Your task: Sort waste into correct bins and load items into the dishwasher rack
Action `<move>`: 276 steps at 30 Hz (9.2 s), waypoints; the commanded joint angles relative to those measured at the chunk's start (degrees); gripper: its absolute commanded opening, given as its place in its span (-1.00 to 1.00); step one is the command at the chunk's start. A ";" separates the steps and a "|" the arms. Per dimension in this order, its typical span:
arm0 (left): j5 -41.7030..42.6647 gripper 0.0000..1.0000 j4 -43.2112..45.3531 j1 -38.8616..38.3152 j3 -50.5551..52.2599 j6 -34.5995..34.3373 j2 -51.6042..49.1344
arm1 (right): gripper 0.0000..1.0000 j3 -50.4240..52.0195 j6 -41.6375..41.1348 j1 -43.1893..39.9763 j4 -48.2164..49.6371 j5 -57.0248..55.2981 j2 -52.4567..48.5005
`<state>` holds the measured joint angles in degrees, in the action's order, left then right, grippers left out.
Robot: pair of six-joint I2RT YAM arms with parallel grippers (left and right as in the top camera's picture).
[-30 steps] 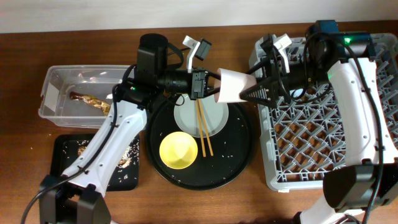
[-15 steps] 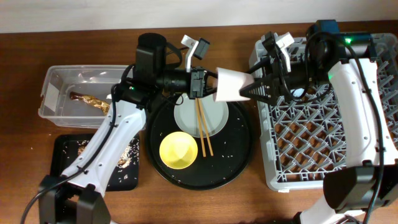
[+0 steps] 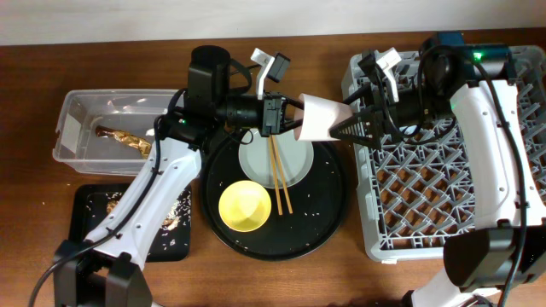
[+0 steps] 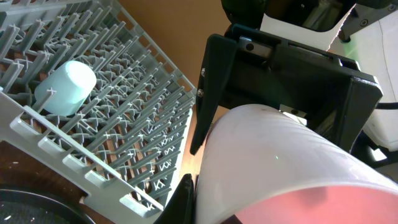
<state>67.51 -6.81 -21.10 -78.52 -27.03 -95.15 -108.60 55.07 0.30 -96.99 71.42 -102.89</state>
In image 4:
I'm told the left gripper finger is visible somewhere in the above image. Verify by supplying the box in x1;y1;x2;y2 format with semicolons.
154;174;195;224

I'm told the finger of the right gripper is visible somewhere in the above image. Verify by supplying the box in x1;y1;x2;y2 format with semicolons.
306;76;384;153
190;34;238;155

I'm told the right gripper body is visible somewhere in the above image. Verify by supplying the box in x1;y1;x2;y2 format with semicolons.
217;23;358;131

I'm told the pink cup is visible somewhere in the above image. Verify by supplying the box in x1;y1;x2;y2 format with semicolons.
194;105;397;223

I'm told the blue cup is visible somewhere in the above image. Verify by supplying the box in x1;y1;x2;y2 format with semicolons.
34;60;96;116

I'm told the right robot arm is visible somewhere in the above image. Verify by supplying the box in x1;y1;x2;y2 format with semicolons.
190;1;397;155

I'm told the grey dishwasher rack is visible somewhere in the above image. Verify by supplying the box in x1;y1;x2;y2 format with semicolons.
1;0;196;223

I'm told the round black tray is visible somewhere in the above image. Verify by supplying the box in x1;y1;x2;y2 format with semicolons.
1;185;95;224

